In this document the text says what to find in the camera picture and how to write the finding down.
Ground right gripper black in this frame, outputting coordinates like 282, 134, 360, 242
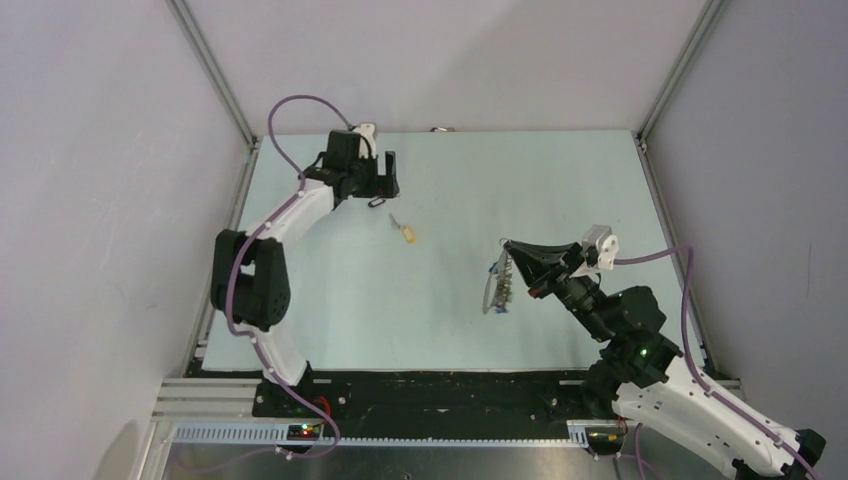
502, 239, 612, 342

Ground silver key with yellow tag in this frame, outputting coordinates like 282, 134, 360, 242
389, 214, 403, 230

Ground yellow key tag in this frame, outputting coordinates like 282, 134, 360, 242
401, 226, 417, 244

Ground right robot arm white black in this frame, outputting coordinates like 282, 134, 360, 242
503, 240, 826, 479

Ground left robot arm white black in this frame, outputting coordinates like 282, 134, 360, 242
210, 123, 400, 417

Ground right controller board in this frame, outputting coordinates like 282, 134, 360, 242
586, 430, 627, 445

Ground controller board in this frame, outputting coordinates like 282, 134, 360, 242
286, 423, 323, 442
586, 430, 627, 445

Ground left controller board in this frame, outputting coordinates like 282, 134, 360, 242
286, 423, 323, 442

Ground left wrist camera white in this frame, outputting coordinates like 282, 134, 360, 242
349, 122, 378, 159

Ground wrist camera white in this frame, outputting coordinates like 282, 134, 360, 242
349, 122, 378, 159
571, 225, 619, 278

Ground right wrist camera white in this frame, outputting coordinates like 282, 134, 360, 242
571, 225, 619, 278

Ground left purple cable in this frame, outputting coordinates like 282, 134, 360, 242
198, 93, 356, 475

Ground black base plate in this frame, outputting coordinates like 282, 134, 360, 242
185, 357, 717, 442

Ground left aluminium frame post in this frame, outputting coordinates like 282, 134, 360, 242
165, 0, 257, 152

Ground aluminium frame post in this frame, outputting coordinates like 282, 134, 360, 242
165, 0, 257, 152
635, 0, 730, 150

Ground right aluminium frame post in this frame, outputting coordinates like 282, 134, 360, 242
635, 0, 730, 150

